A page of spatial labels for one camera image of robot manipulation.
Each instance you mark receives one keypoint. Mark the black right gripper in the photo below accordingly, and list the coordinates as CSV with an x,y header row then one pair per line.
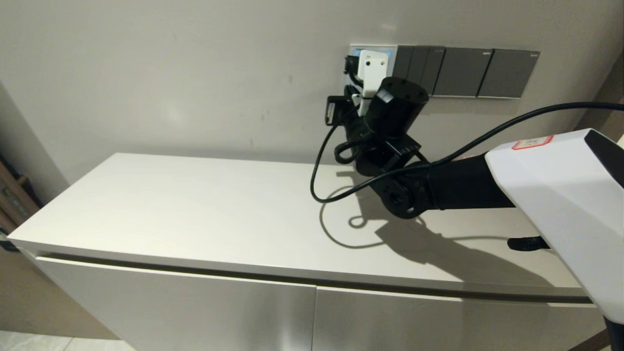
x,y
397,107

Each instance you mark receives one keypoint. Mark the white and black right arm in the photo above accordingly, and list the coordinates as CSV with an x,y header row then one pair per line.
x,y
560,204

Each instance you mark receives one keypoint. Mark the white wall thermostat panel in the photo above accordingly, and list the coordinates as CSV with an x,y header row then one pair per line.
x,y
392,51

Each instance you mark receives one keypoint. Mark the white cabinet door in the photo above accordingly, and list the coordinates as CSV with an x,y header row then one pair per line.
x,y
185,312
438,326

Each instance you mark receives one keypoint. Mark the white sideboard cabinet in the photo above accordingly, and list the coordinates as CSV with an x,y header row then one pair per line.
x,y
195,214

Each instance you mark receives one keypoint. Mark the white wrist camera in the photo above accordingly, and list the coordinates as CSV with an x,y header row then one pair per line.
x,y
373,70

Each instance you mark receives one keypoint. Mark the grey triple rocker switch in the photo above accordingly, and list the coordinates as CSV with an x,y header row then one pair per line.
x,y
420,58

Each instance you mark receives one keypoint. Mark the grey single wall switch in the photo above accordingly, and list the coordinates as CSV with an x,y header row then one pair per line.
x,y
508,73
462,72

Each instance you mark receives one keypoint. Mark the brown door frame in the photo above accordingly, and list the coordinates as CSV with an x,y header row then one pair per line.
x,y
607,87

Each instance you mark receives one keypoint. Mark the brown wooden slat frame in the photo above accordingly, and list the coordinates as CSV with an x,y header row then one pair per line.
x,y
13,200

